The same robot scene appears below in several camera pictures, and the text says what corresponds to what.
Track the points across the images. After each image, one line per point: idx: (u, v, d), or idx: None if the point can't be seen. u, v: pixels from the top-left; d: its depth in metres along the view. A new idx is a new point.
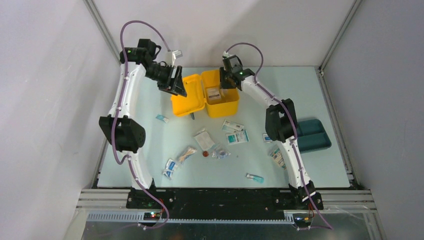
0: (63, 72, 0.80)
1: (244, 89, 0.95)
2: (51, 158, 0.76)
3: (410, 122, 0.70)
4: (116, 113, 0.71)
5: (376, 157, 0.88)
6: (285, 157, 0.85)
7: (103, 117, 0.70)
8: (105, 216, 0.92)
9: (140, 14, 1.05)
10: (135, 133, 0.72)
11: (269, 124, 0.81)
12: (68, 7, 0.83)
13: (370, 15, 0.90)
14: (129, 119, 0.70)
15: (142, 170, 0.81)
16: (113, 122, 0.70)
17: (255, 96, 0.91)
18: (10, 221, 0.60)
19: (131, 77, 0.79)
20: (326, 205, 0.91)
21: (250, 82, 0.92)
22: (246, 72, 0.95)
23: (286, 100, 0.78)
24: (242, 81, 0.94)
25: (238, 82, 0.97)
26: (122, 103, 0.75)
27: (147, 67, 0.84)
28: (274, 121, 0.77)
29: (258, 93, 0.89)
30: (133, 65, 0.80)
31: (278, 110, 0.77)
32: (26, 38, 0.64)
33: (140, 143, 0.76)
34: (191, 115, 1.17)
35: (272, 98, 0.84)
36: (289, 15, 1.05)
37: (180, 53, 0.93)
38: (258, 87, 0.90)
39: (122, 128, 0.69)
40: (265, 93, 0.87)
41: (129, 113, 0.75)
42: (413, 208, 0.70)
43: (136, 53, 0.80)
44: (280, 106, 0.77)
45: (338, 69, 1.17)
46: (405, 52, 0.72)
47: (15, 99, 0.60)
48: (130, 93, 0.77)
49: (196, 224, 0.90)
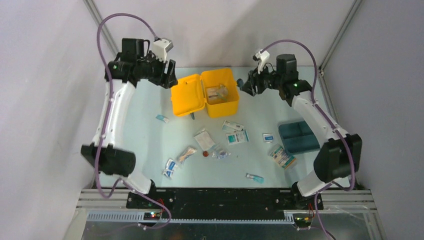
0: (63, 73, 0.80)
1: (296, 106, 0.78)
2: (51, 158, 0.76)
3: (410, 123, 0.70)
4: (100, 141, 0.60)
5: (376, 157, 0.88)
6: (312, 178, 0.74)
7: (85, 145, 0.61)
8: (105, 216, 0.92)
9: (140, 14, 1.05)
10: (124, 160, 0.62)
11: (320, 159, 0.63)
12: (67, 7, 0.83)
13: (370, 15, 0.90)
14: (115, 148, 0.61)
15: (136, 186, 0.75)
16: (96, 152, 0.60)
17: (307, 116, 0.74)
18: (12, 221, 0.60)
19: (117, 98, 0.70)
20: (326, 205, 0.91)
21: (306, 100, 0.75)
22: (302, 85, 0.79)
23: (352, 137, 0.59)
24: (295, 96, 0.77)
25: (288, 95, 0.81)
26: (106, 129, 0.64)
27: (134, 83, 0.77)
28: (330, 159, 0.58)
29: (311, 114, 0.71)
30: (119, 84, 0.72)
31: (338, 145, 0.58)
32: (26, 39, 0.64)
33: (128, 169, 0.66)
34: (191, 115, 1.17)
35: (333, 129, 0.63)
36: (289, 15, 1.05)
37: (171, 42, 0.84)
38: (317, 109, 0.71)
39: (107, 157, 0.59)
40: (325, 120, 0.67)
41: (115, 141, 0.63)
42: (413, 209, 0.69)
43: (123, 69, 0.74)
44: (342, 142, 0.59)
45: (338, 69, 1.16)
46: (405, 53, 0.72)
47: (16, 99, 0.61)
48: (115, 117, 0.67)
49: (196, 224, 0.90)
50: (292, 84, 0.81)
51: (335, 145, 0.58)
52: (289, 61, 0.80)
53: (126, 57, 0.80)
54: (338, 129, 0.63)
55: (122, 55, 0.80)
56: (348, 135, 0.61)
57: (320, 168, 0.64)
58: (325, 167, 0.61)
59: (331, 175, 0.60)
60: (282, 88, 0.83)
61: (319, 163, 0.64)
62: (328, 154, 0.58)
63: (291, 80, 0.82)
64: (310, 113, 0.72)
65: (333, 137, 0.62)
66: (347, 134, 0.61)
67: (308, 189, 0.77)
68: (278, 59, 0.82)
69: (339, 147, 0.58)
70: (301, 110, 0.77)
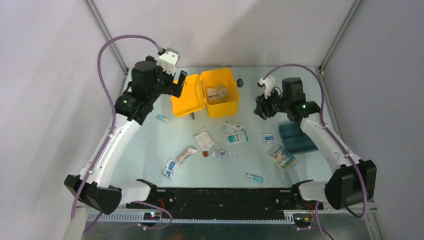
0: (63, 73, 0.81)
1: (305, 128, 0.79)
2: (51, 157, 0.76)
3: (409, 123, 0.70)
4: (84, 177, 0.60)
5: (376, 157, 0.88)
6: (316, 192, 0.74)
7: (70, 175, 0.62)
8: (104, 216, 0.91)
9: (140, 14, 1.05)
10: (106, 198, 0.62)
11: (331, 186, 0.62)
12: (68, 7, 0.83)
13: (369, 15, 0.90)
14: (96, 187, 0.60)
15: (130, 199, 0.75)
16: (78, 186, 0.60)
17: (317, 140, 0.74)
18: (12, 221, 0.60)
19: (117, 135, 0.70)
20: (325, 205, 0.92)
21: (315, 122, 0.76)
22: (309, 106, 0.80)
23: (366, 163, 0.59)
24: (304, 117, 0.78)
25: (297, 116, 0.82)
26: (96, 165, 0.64)
27: (141, 120, 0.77)
28: (343, 188, 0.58)
29: (322, 138, 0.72)
30: (123, 120, 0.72)
31: (351, 173, 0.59)
32: (26, 39, 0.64)
33: (109, 208, 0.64)
34: (191, 115, 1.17)
35: (345, 155, 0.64)
36: (289, 14, 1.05)
37: (178, 55, 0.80)
38: (327, 133, 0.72)
39: (87, 194, 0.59)
40: (337, 144, 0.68)
41: (100, 180, 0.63)
42: (413, 209, 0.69)
43: (131, 106, 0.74)
44: (355, 170, 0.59)
45: (338, 69, 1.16)
46: (405, 52, 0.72)
47: (16, 100, 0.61)
48: (108, 155, 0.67)
49: (196, 224, 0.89)
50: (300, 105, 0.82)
51: (348, 172, 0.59)
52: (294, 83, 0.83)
53: (136, 89, 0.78)
54: (350, 154, 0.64)
55: (133, 86, 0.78)
56: (361, 161, 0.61)
57: (331, 196, 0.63)
58: (336, 195, 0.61)
59: (344, 203, 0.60)
60: (290, 109, 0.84)
61: (329, 190, 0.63)
62: (341, 182, 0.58)
63: (298, 102, 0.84)
64: (320, 137, 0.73)
65: (345, 163, 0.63)
66: (359, 160, 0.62)
67: (312, 198, 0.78)
68: (285, 82, 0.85)
69: (352, 175, 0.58)
70: (310, 134, 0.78)
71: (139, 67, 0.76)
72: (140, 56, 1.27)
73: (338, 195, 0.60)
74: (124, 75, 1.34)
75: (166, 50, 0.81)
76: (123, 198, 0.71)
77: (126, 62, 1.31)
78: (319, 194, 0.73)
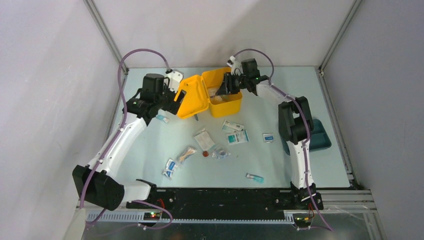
0: (64, 72, 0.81)
1: (259, 93, 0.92)
2: (52, 157, 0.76)
3: (410, 122, 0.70)
4: (94, 166, 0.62)
5: (376, 158, 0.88)
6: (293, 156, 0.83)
7: (79, 165, 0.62)
8: (104, 216, 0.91)
9: (139, 13, 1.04)
10: (111, 192, 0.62)
11: (282, 123, 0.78)
12: (68, 7, 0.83)
13: (369, 15, 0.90)
14: (105, 176, 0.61)
15: (130, 199, 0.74)
16: (87, 177, 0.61)
17: (269, 98, 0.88)
18: (12, 223, 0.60)
19: (127, 129, 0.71)
20: (326, 205, 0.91)
21: (264, 84, 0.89)
22: (262, 77, 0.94)
23: (300, 98, 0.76)
24: (256, 84, 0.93)
25: (254, 87, 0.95)
26: (106, 155, 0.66)
27: (147, 120, 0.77)
28: (286, 121, 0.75)
29: (272, 94, 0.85)
30: (133, 117, 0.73)
31: (289, 107, 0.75)
32: (26, 39, 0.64)
33: (112, 204, 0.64)
34: (195, 116, 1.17)
35: (285, 96, 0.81)
36: (288, 14, 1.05)
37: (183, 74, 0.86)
38: (273, 89, 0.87)
39: (96, 184, 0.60)
40: (278, 92, 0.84)
41: (109, 169, 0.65)
42: (413, 208, 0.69)
43: (140, 106, 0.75)
44: (294, 104, 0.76)
45: (338, 68, 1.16)
46: (404, 52, 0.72)
47: (16, 99, 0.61)
48: (118, 147, 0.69)
49: (196, 225, 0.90)
50: (255, 78, 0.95)
51: (287, 106, 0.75)
52: (250, 62, 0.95)
53: (145, 94, 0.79)
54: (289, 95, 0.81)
55: (142, 92, 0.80)
56: (297, 98, 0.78)
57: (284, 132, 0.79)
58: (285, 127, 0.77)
59: (292, 132, 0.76)
60: (248, 83, 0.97)
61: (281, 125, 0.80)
62: (284, 114, 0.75)
63: (253, 77, 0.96)
64: (269, 94, 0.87)
65: (286, 101, 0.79)
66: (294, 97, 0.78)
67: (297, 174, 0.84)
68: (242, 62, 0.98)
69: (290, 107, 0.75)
70: (264, 96, 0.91)
71: (150, 75, 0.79)
72: (140, 56, 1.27)
73: (287, 130, 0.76)
74: (124, 75, 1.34)
75: (173, 69, 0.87)
76: (125, 196, 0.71)
77: (126, 62, 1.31)
78: (294, 159, 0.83)
